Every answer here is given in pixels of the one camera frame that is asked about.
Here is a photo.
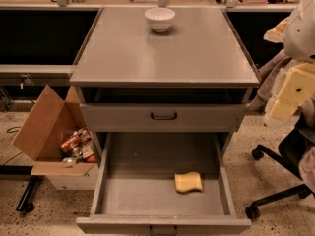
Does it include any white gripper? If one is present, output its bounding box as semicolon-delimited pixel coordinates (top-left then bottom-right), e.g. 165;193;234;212
270;63;315;121

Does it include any yellow sponge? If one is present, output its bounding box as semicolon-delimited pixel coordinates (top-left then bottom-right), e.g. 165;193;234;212
174;172;203;193

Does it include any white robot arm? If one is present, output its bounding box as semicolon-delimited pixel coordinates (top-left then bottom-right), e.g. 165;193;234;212
265;0;315;123

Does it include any closed grey top drawer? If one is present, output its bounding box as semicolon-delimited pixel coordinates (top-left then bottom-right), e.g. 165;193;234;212
80;103;244;132

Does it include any grey drawer cabinet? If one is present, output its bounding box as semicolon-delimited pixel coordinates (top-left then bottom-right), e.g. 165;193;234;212
69;6;261;236

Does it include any open grey middle drawer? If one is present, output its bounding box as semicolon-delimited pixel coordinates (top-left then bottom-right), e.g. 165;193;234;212
77;133;251;236

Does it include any grey-brown hoodie cloth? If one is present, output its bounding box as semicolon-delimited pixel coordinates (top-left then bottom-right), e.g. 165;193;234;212
247;50;315;191

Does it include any black office chair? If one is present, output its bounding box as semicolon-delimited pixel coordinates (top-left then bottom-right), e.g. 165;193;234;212
245;115;315;220

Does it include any white ceramic bowl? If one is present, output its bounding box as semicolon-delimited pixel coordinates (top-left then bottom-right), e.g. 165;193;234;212
145;7;175;32

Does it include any red snack packet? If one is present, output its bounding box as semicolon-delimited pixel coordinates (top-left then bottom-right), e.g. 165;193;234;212
60;135;81;152

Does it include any brown cardboard box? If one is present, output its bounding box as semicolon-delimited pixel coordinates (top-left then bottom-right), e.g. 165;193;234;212
13;85;95;176

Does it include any black desk leg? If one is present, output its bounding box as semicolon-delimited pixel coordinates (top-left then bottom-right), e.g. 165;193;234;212
16;176;41;213

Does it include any black drawer handle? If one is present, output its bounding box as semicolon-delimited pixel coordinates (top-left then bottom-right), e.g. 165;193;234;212
150;112;178;121

